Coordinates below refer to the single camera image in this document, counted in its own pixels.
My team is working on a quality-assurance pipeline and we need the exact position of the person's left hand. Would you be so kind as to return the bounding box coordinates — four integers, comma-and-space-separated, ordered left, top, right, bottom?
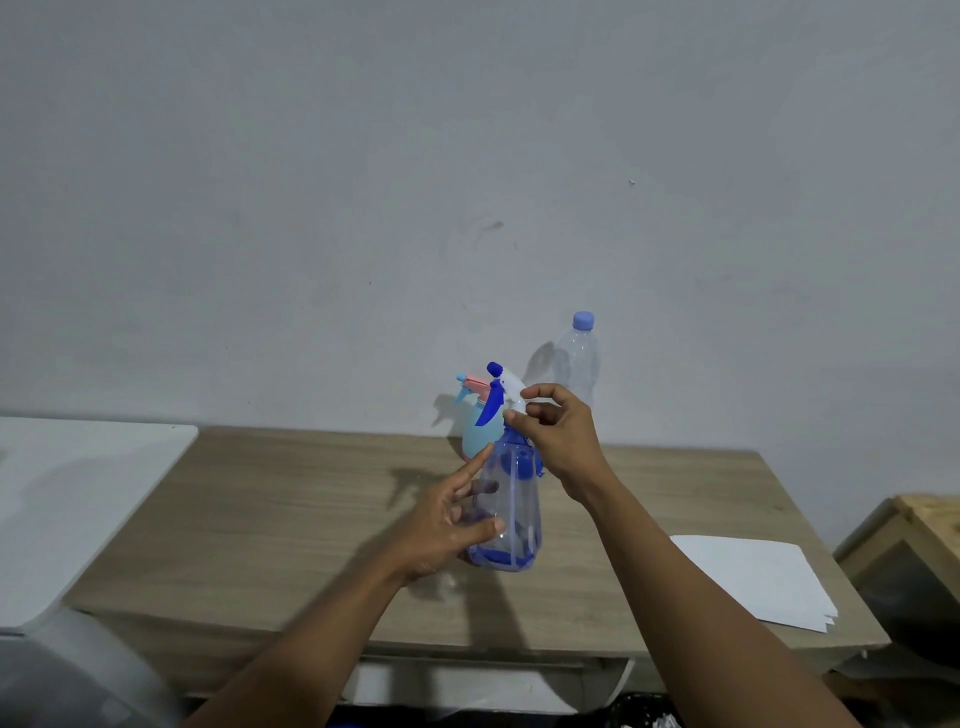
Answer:
386, 442, 507, 587

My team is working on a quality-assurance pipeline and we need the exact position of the person's right hand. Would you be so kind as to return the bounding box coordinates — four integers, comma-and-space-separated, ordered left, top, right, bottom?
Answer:
503, 383, 618, 505

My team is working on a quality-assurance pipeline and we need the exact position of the blue transparent spray bottle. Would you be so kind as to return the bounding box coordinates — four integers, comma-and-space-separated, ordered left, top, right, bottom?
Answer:
465, 361, 546, 573

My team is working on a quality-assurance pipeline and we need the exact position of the person's left forearm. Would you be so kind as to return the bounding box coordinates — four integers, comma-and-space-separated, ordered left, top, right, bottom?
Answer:
182, 562, 410, 728

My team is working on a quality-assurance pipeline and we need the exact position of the person's right forearm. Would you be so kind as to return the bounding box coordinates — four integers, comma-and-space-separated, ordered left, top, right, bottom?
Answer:
583, 472, 860, 728

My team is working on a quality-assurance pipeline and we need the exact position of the light blue pink spray bottle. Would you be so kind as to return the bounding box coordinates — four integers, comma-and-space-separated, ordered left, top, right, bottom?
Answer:
454, 373, 505, 462

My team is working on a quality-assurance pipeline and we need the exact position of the clear plastic water bottle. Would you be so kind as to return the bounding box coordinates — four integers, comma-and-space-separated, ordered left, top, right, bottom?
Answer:
552, 311, 602, 410

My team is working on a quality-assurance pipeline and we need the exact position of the wooden table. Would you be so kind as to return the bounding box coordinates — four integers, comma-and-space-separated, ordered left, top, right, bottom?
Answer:
63, 426, 892, 699

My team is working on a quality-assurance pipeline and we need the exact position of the stack of white paper sheets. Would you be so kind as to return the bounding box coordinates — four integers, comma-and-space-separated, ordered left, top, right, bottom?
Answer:
669, 534, 840, 634

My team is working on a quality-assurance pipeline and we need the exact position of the wooden framed cabinet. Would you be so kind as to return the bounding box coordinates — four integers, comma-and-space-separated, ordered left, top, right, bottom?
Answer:
832, 493, 960, 669

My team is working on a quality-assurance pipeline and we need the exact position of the white plastic chair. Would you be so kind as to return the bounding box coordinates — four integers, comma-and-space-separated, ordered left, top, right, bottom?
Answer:
0, 607, 185, 728

